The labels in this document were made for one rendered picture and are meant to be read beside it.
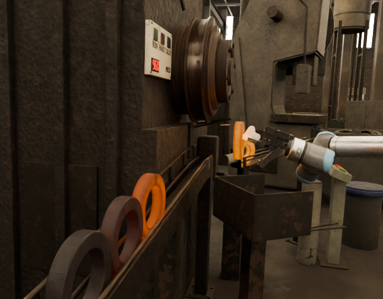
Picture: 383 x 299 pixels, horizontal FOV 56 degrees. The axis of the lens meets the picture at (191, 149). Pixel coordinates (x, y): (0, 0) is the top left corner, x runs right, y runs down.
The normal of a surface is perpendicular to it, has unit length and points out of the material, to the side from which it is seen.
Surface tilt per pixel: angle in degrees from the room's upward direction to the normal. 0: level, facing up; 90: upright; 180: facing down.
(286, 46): 90
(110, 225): 56
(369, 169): 90
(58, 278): 61
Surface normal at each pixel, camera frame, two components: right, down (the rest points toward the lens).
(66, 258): -0.13, -0.67
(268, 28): -0.45, 0.10
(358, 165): 0.04, 0.13
